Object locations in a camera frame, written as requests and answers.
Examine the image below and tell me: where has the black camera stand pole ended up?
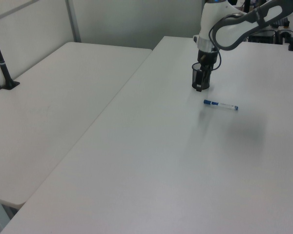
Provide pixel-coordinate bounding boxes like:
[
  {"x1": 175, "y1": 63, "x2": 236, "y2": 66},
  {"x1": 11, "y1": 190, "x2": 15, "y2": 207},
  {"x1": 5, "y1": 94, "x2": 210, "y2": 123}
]
[{"x1": 0, "y1": 20, "x2": 21, "y2": 91}]

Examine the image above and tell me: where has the dark background equipment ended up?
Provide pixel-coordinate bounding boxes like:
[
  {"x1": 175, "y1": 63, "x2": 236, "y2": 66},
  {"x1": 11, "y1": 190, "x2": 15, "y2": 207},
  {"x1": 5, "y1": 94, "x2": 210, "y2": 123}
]
[{"x1": 248, "y1": 18, "x2": 292, "y2": 45}]

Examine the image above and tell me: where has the blue white marker pen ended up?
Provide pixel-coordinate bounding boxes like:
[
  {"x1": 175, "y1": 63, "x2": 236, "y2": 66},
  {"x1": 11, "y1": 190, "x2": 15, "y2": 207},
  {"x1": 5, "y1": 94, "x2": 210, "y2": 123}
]
[{"x1": 203, "y1": 99, "x2": 240, "y2": 113}]

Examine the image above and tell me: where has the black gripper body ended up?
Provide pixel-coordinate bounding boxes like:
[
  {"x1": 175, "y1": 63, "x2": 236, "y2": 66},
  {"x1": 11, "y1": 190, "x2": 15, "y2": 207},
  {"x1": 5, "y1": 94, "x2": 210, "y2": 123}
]
[{"x1": 197, "y1": 49, "x2": 220, "y2": 72}]

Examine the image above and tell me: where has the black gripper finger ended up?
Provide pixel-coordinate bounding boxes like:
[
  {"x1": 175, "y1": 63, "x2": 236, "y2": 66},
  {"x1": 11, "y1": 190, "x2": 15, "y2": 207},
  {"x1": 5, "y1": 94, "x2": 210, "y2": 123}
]
[
  {"x1": 203, "y1": 68, "x2": 212, "y2": 85},
  {"x1": 195, "y1": 65, "x2": 204, "y2": 93}
]

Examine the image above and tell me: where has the white side table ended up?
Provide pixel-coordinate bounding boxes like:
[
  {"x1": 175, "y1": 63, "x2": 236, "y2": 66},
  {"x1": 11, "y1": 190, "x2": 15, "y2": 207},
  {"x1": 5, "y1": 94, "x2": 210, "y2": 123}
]
[{"x1": 0, "y1": 41, "x2": 153, "y2": 210}]

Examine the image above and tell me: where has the grey partition frame post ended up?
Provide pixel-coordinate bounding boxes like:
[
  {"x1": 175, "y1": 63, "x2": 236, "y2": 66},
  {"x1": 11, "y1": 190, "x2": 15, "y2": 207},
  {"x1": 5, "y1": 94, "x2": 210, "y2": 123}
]
[{"x1": 65, "y1": 0, "x2": 82, "y2": 43}]

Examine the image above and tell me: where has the black mesh pen cup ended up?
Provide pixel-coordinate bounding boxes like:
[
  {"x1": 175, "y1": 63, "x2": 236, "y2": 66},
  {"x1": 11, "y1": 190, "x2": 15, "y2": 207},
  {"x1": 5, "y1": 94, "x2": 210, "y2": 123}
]
[{"x1": 191, "y1": 62, "x2": 213, "y2": 91}]

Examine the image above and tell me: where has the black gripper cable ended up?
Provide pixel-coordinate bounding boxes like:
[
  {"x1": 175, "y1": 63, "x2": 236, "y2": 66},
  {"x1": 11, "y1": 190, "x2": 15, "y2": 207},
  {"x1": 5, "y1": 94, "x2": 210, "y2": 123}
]
[{"x1": 208, "y1": 13, "x2": 246, "y2": 72}]

